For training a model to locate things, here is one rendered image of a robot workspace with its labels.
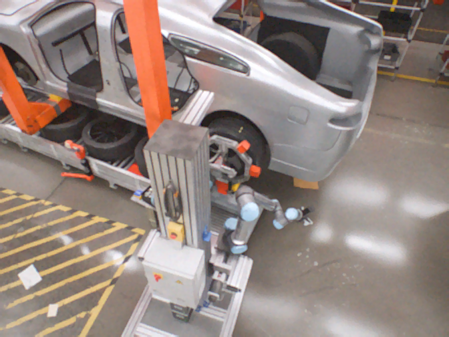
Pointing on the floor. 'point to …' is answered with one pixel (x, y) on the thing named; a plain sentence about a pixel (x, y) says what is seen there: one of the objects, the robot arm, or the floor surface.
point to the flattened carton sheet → (305, 184)
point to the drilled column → (153, 217)
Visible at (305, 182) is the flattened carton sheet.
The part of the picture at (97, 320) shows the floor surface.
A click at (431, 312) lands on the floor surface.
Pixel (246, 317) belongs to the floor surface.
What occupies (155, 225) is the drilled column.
